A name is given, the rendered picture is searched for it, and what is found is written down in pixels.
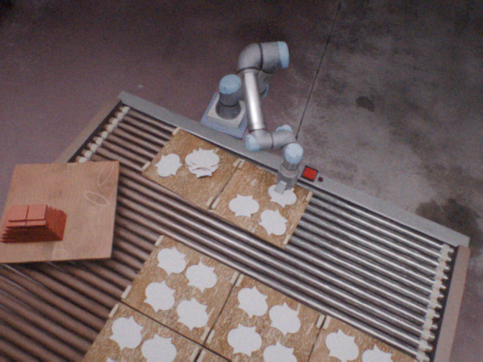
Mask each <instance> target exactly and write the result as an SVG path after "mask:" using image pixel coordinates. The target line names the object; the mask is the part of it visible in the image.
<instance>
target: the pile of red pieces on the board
mask: <svg viewBox="0 0 483 362"><path fill-rule="evenodd" d="M66 219H67V214H65V213H64V212H63V211H62V210H59V209H56V207H51V205H47V204H35V205H12V206H11V207H10V210H9V211H8V213H6V215H5V219H4V224H3V228H2V232H1V238H0V242H3V243H25V242H38V241H62V240H63V233H64V228H65V224H66Z"/></svg>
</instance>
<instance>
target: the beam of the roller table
mask: <svg viewBox="0 0 483 362"><path fill-rule="evenodd" d="M117 98H120V99H121V100H122V103H123V105H124V106H125V107H128V108H130V109H131V110H134V111H137V112H139V113H142V114H144V115H147V116H149V117H151V118H154V119H155V120H156V121H160V122H162V123H164V124H167V125H169V126H172V127H175V128H178V127H180V128H181V129H182V130H185V131H187V132H188V133H189V134H191V135H193V136H195V137H198V138H199V139H202V140H204V141H207V142H210V143H212V144H215V146H217V147H220V148H222V149H225V150H227V151H229V152H232V153H234V154H238V155H239V156H242V157H243V158H245V159H248V160H250V161H253V162H255V163H257V164H260V165H262V166H265V167H267V168H270V169H271V170H273V171H276V172H278V170H279V168H280V164H281V161H283V158H281V157H279V156H277V155H276V154H273V153H270V152H267V151H265V150H262V151H259V152H258V151H255V152H250V151H249V150H248V149H247V147H246V143H245V142H244V141H242V140H239V139H237V138H234V137H232V136H229V135H227V134H224V133H222V131H218V130H216V129H213V128H211V127H208V126H205V125H203V124H200V123H198V122H197V121H193V120H191V119H190V118H188V117H186V116H182V115H180V114H178V113H175V112H173V111H169V110H167V109H166V108H163V107H160V106H159V105H157V104H154V103H152V102H149V101H147V100H144V99H142V98H139V97H137V96H134V95H132V94H129V93H128V92H126V91H124V90H123V91H122V92H121V93H120V95H119V96H117ZM303 169H304V167H303V166H301V165H300V166H299V170H300V174H299V176H298V181H300V182H301V183H303V184H305V185H308V186H311V187H314V188H315V189H317V190H320V191H323V192H326V193H328V194H330V195H331V196H333V197H336V198H338V199H340V200H343V201H345V202H348V203H351V204H353V205H355V206H358V207H359V208H361V209H364V210H366V211H369V212H370V213H374V214H376V215H378V216H381V217H383V218H386V219H388V220H390V221H392V222H393V223H396V224H398V225H400V226H404V227H406V228H409V229H410V230H412V231H415V232H418V233H421V235H423V236H426V237H428V238H432V239H433V240H436V241H438V242H441V243H445V244H448V245H449V246H450V247H453V248H454V247H455V246H457V245H459V244H460V245H463V246H465V247H468V246H469V239H470V237H467V236H466V235H464V234H462V233H459V232H456V231H453V230H451V229H450V228H447V227H444V226H441V225H439V224H437V223H434V222H432V221H430V220H428V219H426V218H423V217H421V216H419V215H416V214H413V213H411V212H408V211H406V210H403V209H401V208H400V207H397V206H396V205H393V204H391V203H387V202H385V201H383V200H380V199H378V198H376V197H372V196H371V195H369V194H367V193H365V192H362V191H360V190H357V189H355V188H352V187H349V186H347V185H344V184H342V183H341V182H339V181H337V180H333V179H331V178H329V177H327V176H324V175H321V174H317V175H316V178H315V180H314V182H311V181H308V180H305V179H303V178H302V177H300V176H301V174H302V172H303ZM318 177H322V178H323V182H319V181H318Z"/></svg>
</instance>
